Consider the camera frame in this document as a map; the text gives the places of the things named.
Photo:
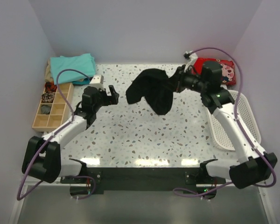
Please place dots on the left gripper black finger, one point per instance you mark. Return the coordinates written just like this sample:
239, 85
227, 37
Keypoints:
111, 101
114, 94

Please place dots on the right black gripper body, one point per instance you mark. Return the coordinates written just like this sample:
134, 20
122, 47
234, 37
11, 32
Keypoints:
190, 80

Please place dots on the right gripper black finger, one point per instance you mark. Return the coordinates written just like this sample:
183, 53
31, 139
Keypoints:
179, 87
176, 76

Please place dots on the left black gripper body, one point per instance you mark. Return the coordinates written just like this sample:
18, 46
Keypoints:
101, 95

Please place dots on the black t shirt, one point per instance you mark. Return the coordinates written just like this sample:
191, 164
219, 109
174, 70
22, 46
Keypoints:
156, 87

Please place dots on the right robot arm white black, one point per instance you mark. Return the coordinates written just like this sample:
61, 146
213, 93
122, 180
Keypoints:
253, 164

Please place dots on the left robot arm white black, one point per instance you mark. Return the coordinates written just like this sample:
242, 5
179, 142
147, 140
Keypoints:
43, 159

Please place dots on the folded teal t shirt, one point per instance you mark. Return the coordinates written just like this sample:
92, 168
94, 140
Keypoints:
84, 63

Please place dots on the red cartoon print cloth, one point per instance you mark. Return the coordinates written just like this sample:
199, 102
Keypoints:
228, 69

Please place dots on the red black rolled sock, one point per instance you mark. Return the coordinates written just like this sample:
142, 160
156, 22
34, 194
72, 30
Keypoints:
50, 87

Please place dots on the patterned rolled sock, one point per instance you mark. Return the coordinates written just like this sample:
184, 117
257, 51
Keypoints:
48, 97

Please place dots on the grey rolled sock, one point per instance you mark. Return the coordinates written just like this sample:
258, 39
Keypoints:
45, 109

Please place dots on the folded beige t shirt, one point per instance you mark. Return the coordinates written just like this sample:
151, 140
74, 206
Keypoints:
48, 77

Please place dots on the wooden compartment organizer box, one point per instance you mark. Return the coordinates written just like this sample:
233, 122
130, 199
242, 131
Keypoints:
59, 110

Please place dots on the white perforated plastic basket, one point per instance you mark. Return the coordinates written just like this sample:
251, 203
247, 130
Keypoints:
218, 134

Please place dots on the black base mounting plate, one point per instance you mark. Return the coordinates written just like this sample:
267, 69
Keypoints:
99, 180

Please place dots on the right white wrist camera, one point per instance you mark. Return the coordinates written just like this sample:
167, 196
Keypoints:
190, 58

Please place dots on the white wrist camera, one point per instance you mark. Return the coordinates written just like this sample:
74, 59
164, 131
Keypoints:
190, 58
97, 82

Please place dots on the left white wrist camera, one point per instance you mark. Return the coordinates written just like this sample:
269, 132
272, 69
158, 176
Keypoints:
97, 82

